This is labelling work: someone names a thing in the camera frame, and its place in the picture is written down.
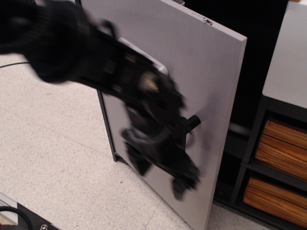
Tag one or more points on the white drawer front panel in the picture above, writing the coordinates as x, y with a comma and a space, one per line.
287, 76

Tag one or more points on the upper woven wood basket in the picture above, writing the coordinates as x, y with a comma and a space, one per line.
283, 147

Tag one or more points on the woven wood basket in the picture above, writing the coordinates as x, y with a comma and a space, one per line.
283, 147
277, 201

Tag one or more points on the grey fridge door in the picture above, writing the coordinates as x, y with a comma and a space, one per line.
204, 59

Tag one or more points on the dark grey cabinet frame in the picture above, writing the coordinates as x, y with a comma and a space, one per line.
260, 22

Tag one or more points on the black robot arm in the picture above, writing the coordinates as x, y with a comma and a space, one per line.
61, 44

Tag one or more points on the black cylindrical door handle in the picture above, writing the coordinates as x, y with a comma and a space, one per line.
190, 123

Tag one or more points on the lower woven wood basket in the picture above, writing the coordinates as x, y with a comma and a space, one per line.
277, 201

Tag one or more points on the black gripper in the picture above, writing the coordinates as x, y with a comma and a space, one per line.
165, 148

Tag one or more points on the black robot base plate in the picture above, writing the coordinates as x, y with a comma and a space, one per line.
14, 216

